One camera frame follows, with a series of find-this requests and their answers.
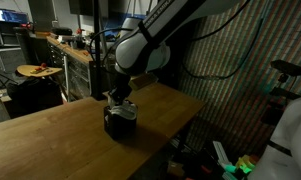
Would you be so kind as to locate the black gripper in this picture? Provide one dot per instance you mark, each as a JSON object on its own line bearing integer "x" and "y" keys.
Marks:
{"x": 120, "y": 90}

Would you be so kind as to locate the grey cloth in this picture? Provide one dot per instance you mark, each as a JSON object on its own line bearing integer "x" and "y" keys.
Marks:
{"x": 126, "y": 110}

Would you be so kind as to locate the black perforated box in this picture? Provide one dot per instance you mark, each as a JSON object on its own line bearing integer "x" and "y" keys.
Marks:
{"x": 116, "y": 126}

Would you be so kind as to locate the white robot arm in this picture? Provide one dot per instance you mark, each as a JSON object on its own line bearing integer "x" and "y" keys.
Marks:
{"x": 143, "y": 49}

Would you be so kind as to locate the wooden side desk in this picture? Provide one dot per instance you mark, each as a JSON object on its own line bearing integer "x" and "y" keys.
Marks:
{"x": 75, "y": 77}

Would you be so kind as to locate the black vertical pole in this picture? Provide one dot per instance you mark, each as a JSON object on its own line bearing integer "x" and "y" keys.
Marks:
{"x": 99, "y": 95}

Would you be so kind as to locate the round wooden stool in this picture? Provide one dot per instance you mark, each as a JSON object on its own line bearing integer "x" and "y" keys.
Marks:
{"x": 37, "y": 71}

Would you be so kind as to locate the lit computer monitor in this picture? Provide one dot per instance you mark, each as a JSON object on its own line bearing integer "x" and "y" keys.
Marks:
{"x": 13, "y": 16}

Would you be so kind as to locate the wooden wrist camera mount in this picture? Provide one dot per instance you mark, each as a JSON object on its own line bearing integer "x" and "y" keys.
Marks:
{"x": 141, "y": 81}

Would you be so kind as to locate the black camera on stand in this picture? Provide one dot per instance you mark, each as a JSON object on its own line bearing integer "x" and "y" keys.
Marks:
{"x": 286, "y": 69}

